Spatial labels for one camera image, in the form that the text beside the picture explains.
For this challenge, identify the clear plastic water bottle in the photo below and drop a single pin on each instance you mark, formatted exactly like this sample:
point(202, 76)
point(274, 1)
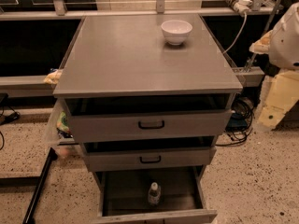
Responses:
point(154, 194)

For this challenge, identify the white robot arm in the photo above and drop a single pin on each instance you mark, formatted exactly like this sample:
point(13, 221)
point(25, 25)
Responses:
point(280, 93)

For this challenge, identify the grey drawer cabinet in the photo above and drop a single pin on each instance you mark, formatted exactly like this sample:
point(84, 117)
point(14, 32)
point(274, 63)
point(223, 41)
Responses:
point(120, 56)

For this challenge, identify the middle grey drawer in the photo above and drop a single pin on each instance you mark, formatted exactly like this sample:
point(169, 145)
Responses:
point(149, 154)

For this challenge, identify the grey drawer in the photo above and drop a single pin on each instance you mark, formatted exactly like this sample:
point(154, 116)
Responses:
point(149, 154)
point(100, 119)
point(124, 198)

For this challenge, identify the top grey drawer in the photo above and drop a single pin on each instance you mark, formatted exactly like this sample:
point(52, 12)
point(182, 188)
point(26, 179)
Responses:
point(100, 119)

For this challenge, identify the bottom grey drawer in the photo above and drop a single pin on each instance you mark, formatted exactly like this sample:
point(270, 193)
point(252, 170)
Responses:
point(124, 198)

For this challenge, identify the white ceramic bowl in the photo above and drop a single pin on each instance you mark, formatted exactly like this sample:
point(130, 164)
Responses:
point(176, 31)

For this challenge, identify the clear plastic storage bin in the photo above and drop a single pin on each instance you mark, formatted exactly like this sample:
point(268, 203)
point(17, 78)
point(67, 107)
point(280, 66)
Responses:
point(63, 146)

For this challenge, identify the yellow crumpled bag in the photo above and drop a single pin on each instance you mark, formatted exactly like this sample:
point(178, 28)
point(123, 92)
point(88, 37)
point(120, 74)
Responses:
point(53, 77)

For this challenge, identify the white power strip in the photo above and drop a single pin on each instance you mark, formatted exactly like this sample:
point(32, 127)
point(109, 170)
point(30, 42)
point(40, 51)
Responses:
point(239, 6)

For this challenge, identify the black floor rail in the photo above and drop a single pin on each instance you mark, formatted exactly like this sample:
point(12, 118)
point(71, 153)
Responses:
point(37, 182)

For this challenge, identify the grey metal bench rail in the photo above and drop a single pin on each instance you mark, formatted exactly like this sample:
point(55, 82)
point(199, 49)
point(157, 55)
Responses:
point(34, 86)

